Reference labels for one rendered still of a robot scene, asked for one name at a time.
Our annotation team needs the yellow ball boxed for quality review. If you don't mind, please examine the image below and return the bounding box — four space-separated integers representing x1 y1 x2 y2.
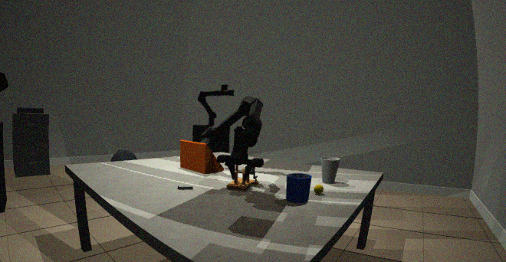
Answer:
314 185 324 194

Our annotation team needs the blue cup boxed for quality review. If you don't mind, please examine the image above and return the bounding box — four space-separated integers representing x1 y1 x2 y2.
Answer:
286 173 312 205

